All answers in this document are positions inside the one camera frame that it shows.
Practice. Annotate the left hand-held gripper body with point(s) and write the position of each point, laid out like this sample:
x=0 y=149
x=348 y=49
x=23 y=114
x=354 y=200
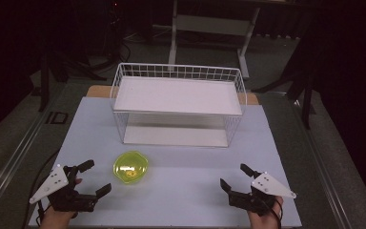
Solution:
x=55 y=184

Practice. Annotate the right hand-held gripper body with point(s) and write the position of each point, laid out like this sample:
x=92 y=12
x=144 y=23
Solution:
x=271 y=187

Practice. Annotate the yellow-green translucent bowl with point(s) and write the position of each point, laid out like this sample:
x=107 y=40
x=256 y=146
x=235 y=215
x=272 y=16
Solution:
x=130 y=167

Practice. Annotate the person's right hand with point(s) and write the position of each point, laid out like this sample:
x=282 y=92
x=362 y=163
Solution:
x=265 y=222

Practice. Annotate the person's left hand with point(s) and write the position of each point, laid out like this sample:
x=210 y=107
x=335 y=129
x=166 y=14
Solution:
x=54 y=220

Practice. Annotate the pale grey table cover sheet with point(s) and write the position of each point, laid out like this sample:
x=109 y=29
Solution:
x=187 y=178

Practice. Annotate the black rectangular floor plate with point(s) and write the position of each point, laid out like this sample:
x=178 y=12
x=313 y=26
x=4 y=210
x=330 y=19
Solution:
x=57 y=117

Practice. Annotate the black metal stand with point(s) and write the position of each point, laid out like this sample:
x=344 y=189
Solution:
x=306 y=95
x=44 y=82

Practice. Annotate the metal floor rail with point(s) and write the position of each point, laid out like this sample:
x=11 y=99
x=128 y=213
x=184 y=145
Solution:
x=322 y=171
x=9 y=168

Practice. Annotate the white metal desk frame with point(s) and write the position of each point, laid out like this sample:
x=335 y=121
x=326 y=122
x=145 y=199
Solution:
x=209 y=24

